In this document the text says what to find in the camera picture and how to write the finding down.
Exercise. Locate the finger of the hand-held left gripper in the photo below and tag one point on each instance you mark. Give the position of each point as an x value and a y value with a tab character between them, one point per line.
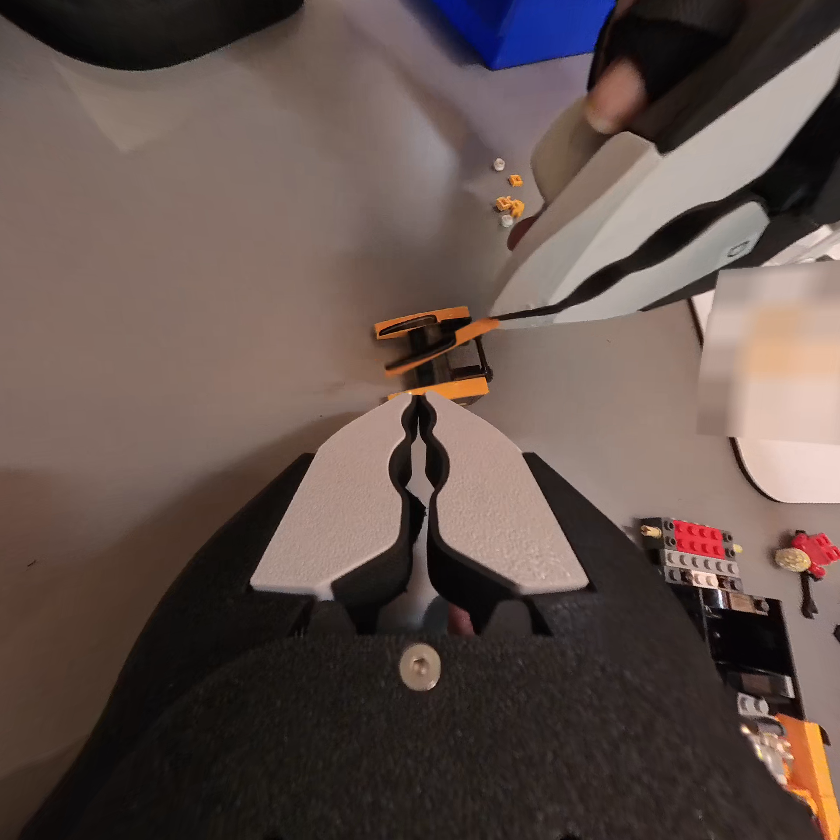
695	256
610	216

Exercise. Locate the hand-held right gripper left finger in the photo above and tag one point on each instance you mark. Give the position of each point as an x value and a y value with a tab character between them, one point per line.
341	512

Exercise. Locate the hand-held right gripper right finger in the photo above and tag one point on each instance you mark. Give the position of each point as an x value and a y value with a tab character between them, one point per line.
499	512

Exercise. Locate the orange black lego sub-assembly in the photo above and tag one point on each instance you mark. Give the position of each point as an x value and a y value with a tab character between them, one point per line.
466	388

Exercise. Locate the scattered small lego pieces group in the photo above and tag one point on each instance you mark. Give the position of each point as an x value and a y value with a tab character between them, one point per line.
515	208

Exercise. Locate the partly built lego car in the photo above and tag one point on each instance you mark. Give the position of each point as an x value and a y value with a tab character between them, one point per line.
741	636

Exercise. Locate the red lego piece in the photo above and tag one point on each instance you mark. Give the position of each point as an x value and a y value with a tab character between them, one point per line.
817	548

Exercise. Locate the small black lego piece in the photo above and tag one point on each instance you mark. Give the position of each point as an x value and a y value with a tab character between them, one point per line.
808	590

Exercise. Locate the person's left hand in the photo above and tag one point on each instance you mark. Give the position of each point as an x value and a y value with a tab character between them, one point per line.
617	102

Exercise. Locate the blue plastic bin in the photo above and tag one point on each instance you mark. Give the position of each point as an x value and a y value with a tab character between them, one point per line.
525	33

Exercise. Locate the white rounded board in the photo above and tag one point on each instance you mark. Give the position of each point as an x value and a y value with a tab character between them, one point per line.
787	472

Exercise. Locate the dark fleece jacket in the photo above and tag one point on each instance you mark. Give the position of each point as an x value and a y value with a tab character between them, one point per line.
131	33

